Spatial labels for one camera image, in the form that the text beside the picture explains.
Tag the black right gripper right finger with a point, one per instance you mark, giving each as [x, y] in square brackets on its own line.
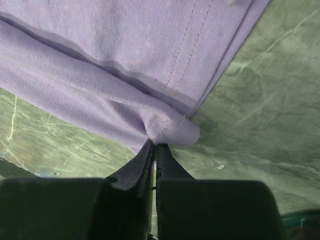
[211, 209]

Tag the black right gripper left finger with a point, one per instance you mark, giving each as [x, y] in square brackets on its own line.
[117, 207]

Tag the purple t-shirt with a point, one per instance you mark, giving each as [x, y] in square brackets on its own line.
[127, 70]

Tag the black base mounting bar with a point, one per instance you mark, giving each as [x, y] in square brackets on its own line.
[10, 170]

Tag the blue plastic laundry basket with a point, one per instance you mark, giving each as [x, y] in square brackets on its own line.
[303, 224]

